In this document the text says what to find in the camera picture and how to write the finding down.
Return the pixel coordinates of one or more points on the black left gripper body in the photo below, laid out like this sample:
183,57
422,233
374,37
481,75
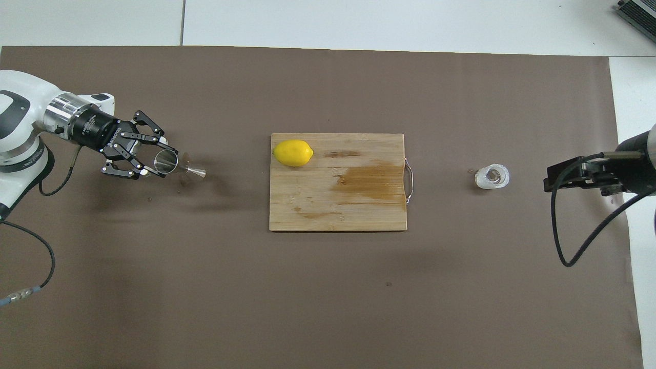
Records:
97,130

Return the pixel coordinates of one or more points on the yellow lemon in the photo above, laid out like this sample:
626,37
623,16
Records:
293,152

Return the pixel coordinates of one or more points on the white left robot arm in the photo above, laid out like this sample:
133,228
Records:
20,97

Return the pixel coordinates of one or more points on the brown paper table mat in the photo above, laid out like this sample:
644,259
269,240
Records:
154,282

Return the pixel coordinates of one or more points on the grey ribbed metal device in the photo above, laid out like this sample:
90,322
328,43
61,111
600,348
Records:
638,11

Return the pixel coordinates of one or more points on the wooden cutting board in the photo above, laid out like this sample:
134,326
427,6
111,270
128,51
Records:
318,200

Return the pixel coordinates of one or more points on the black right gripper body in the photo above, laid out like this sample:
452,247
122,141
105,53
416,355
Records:
633,166

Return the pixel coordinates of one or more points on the steel double jigger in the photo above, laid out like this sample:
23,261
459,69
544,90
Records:
166,162

